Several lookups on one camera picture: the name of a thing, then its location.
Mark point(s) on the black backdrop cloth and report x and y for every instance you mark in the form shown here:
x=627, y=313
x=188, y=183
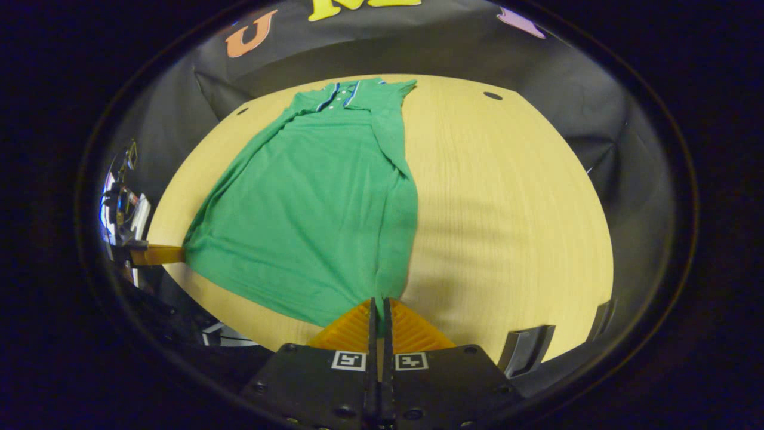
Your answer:
x=447, y=48

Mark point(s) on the green T-shirt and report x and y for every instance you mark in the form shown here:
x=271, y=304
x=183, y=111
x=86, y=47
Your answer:
x=310, y=209

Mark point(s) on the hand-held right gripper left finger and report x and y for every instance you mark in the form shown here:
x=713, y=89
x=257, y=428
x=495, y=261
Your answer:
x=372, y=382

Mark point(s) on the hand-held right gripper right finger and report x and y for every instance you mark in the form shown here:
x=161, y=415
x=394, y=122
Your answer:
x=388, y=382

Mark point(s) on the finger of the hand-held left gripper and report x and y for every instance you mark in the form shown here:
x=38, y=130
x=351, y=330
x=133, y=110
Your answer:
x=158, y=254

